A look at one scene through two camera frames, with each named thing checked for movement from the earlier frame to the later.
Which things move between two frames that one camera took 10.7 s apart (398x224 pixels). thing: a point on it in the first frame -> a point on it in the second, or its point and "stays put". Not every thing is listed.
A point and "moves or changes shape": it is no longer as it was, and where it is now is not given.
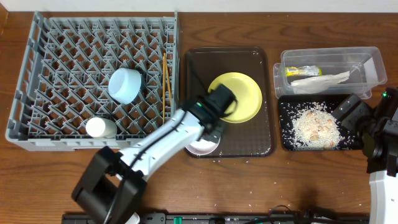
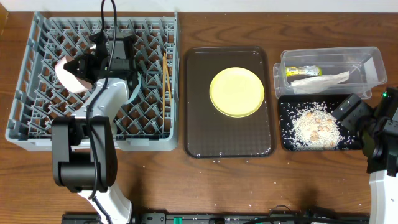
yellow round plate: x=246 y=93 moves or changes shape
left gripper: x=219 y=128 -> x=88 y=66
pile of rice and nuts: x=316 y=127 stays put
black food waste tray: x=306 y=123 stays put
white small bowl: x=203 y=147 -> x=71 y=81
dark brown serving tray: x=254 y=139 stays put
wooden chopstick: x=164 y=84 stays put
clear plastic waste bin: x=329 y=71 stays put
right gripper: x=350 y=120 stays put
